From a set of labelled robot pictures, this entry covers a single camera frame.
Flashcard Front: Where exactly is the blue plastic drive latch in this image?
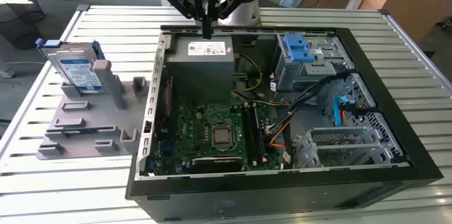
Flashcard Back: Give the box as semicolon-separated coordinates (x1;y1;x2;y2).
282;33;316;62

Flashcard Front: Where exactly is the multicoloured power wire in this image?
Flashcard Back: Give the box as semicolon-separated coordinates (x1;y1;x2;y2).
338;96;376;129

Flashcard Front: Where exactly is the yellow wire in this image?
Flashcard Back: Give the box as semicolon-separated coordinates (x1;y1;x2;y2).
230;53;264;93

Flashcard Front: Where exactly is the grey plastic parts rack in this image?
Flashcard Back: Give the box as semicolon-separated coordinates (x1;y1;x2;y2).
37;59;152;162

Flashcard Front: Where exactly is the grey metal drive cage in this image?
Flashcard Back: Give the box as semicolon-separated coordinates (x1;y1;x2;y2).
274;32;356;94

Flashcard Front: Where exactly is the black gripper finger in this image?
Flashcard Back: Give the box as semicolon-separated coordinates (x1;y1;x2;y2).
161;0;209;40
206;0;249;40

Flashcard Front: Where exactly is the silver CPU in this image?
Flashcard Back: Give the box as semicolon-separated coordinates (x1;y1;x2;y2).
212;126;233;147

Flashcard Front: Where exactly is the green motherboard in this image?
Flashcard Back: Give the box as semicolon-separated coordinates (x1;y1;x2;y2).
154;103;294;176

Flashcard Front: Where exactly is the blue data wire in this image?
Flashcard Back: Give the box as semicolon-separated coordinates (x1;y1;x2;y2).
330;94;354;130

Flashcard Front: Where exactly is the black RAM slot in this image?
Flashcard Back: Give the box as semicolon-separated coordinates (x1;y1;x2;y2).
252;103;269;165
242;103;258;166

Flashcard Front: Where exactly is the black open PC case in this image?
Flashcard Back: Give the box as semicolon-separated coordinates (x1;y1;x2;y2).
125;24;445;222

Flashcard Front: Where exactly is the CPU socket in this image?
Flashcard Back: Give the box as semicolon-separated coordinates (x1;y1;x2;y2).
208;121;236;153

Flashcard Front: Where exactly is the black wire bundle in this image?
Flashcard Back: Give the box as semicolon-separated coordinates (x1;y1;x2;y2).
268;74;350;132

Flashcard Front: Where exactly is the grey power supply unit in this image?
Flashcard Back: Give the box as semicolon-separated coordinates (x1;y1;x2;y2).
164;35;236;104

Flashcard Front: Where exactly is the black graphics card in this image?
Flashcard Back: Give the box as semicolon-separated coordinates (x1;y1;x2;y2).
189;156;245;174

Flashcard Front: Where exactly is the orange wire loop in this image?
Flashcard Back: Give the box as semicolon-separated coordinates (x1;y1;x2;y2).
268;126;288;148

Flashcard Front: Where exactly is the hard disk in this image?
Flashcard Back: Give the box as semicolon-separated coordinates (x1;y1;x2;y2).
34;38;106;95

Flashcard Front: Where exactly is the grey metal foot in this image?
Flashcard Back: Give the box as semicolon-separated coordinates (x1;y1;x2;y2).
0;57;17;79

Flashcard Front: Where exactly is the black case fan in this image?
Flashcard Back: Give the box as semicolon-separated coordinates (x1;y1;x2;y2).
157;74;176;136

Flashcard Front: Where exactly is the metal disk bay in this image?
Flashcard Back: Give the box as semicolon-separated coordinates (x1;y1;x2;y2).
294;126;413;169

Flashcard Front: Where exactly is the black waste bin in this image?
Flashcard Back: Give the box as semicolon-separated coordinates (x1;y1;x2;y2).
0;0;45;50

